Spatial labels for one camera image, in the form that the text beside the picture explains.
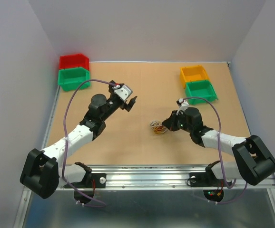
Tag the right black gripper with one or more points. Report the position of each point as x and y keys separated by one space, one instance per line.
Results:
x=170 y=123

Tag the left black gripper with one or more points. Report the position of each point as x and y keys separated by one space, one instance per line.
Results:
x=128 y=107

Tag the green plastic bin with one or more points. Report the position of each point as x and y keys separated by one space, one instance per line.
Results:
x=69 y=79
x=203 y=89

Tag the red plastic bin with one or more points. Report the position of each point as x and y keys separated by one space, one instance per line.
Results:
x=73 y=61

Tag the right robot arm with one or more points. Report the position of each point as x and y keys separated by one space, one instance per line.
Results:
x=253 y=161

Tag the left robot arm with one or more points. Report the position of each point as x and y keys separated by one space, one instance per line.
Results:
x=44 y=168

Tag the yellow plastic bin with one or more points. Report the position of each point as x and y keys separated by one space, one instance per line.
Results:
x=191 y=74

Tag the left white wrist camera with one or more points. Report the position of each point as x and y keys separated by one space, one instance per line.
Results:
x=122 y=91

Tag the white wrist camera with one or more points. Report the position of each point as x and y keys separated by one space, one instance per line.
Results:
x=122 y=91
x=182 y=105

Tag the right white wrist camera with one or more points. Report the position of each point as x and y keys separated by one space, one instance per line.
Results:
x=182 y=105

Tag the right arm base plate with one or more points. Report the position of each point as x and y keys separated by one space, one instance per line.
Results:
x=199 y=179

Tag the aluminium frame rail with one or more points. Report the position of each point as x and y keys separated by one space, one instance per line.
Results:
x=147 y=173

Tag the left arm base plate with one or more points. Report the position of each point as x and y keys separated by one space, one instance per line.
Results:
x=92 y=180

